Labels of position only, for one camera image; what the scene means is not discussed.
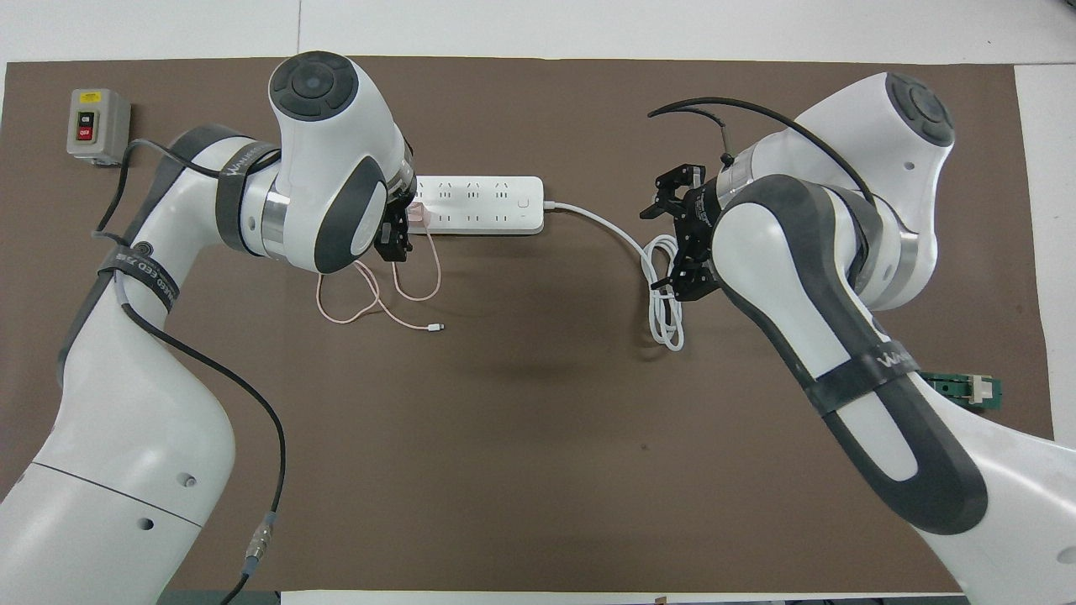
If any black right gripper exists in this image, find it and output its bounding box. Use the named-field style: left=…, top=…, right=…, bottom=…
left=641, top=164, right=724, bottom=303

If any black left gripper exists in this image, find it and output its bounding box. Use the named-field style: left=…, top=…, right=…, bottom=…
left=376, top=193, right=415, bottom=263

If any pink charging cable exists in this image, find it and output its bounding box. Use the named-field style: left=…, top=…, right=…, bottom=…
left=315, top=220, right=446, bottom=333

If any white power strip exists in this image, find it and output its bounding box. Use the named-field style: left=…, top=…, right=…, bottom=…
left=410, top=175, right=546, bottom=236

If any brown table mat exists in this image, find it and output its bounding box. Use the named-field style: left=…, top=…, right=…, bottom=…
left=0, top=55, right=1072, bottom=592

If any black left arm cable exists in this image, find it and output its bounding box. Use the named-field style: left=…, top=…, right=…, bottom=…
left=92, top=139, right=287, bottom=605

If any grey on-off switch box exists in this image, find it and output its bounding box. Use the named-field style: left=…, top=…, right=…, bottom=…
left=66, top=88, right=132, bottom=166

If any green knife switch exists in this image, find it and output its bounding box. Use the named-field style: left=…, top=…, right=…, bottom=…
left=920, top=371, right=1004, bottom=413

